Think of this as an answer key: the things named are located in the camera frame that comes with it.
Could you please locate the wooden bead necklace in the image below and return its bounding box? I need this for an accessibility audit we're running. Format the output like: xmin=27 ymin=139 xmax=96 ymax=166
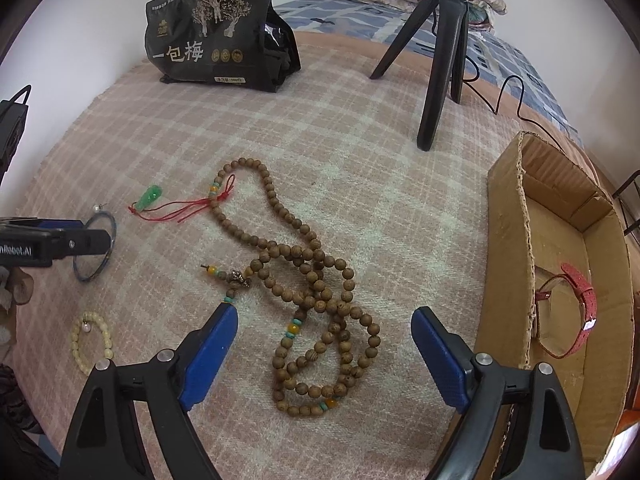
xmin=201 ymin=157 xmax=382 ymax=417

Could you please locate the red watch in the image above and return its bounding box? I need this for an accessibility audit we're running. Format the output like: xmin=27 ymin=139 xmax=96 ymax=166
xmin=534 ymin=261 xmax=597 ymax=359

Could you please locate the black metal frame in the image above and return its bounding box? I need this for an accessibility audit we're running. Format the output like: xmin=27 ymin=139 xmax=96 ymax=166
xmin=612 ymin=170 xmax=640 ymax=248

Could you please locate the black snack bag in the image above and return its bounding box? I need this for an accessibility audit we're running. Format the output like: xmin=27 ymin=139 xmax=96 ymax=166
xmin=144 ymin=0 xmax=302 ymax=93

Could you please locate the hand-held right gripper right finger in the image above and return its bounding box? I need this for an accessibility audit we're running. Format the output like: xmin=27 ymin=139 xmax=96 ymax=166
xmin=411 ymin=306 xmax=586 ymax=480

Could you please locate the blue patterned bed sheet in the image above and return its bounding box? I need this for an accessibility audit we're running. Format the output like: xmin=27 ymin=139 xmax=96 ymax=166
xmin=272 ymin=0 xmax=583 ymax=136

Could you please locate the cream bead bracelet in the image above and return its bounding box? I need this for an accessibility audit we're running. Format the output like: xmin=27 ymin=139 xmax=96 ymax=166
xmin=70 ymin=311 xmax=115 ymax=376

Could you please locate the dark patterned cloth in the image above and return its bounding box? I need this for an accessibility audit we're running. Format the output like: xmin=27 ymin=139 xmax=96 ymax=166
xmin=0 ymin=365 xmax=56 ymax=480

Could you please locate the pink plaid blanket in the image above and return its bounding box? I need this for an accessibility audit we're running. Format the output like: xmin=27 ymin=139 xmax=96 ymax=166
xmin=10 ymin=30 xmax=601 ymax=480

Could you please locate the green pendant with red cord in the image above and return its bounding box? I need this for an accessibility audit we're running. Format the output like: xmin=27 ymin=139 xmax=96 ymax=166
xmin=129 ymin=175 xmax=237 ymax=224

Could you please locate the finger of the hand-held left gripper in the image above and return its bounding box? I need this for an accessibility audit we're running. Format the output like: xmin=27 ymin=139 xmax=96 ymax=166
xmin=47 ymin=229 xmax=112 ymax=262
xmin=0 ymin=217 xmax=87 ymax=233

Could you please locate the blue bangle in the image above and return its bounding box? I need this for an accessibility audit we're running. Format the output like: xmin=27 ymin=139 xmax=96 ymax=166
xmin=72 ymin=212 xmax=119 ymax=282

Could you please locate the black cable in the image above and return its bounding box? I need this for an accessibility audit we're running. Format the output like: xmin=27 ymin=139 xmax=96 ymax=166
xmin=462 ymin=57 xmax=568 ymax=153

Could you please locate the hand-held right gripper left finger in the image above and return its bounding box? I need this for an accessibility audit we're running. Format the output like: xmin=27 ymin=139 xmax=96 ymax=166
xmin=59 ymin=302 xmax=238 ymax=480

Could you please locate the black tripod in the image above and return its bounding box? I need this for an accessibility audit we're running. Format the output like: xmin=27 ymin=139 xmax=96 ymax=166
xmin=370 ymin=0 xmax=473 ymax=152

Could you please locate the cardboard box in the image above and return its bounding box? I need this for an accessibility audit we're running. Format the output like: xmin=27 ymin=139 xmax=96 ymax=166
xmin=487 ymin=131 xmax=636 ymax=466

